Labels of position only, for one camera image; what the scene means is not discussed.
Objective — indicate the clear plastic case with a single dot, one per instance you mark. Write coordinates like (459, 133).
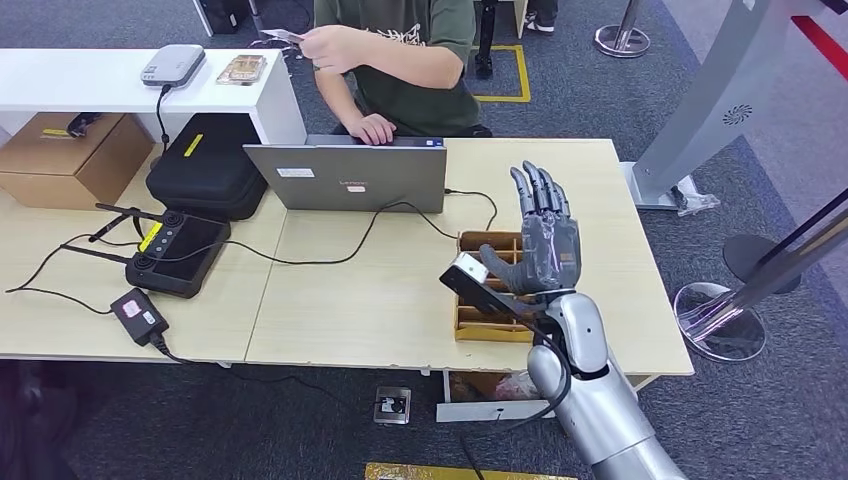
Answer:
(242, 69)

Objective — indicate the white shelf bench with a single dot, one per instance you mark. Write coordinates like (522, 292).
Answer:
(86, 85)

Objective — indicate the grey router box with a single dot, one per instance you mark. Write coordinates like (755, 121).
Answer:
(173, 65)

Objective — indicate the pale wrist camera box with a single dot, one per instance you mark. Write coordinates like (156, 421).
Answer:
(467, 275)

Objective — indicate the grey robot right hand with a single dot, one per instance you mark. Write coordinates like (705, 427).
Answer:
(550, 255)

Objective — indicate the person's left forearm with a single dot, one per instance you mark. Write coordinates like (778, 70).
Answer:
(411, 63)

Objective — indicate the white card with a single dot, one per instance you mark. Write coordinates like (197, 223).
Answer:
(281, 35)

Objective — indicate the person's right hand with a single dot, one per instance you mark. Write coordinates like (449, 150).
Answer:
(374, 129)

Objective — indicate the black stanchion with round base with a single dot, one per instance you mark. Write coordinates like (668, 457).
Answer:
(755, 257)

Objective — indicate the white drawer box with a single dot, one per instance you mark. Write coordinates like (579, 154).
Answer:
(490, 412)

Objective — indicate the grey gate panel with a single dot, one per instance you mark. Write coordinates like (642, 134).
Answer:
(709, 99)

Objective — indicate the black cabinet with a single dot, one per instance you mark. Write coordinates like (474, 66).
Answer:
(222, 16)

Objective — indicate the black carrying case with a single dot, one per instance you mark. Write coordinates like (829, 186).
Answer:
(206, 166)

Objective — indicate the black power adapter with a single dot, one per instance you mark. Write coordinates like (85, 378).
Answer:
(139, 316)

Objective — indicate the chrome stanchion with round base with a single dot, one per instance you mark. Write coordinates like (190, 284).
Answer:
(719, 324)
(621, 41)

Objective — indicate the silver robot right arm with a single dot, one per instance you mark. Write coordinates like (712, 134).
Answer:
(596, 404)

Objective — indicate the brown cardboard box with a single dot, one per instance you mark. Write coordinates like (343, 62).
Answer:
(66, 164)

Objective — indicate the grey laptop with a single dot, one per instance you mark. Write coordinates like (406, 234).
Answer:
(344, 179)

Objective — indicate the wooden card holder box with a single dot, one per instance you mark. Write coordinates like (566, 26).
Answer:
(484, 328)

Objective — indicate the person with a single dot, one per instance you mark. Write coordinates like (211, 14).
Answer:
(424, 99)

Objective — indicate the standing person's legs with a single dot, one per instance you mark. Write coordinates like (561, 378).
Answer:
(542, 22)

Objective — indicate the person's left hand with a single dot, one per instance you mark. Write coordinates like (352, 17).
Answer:
(328, 50)

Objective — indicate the clear plastic bag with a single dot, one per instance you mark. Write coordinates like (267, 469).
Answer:
(696, 199)

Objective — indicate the metal floor socket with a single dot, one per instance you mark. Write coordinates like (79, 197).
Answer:
(392, 405)

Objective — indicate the black remote controller with antennas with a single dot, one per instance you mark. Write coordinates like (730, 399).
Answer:
(180, 255)

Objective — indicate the person's right forearm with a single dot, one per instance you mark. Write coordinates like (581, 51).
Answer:
(341, 98)

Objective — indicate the gold floor plate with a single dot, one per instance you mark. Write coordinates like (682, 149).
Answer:
(430, 473)

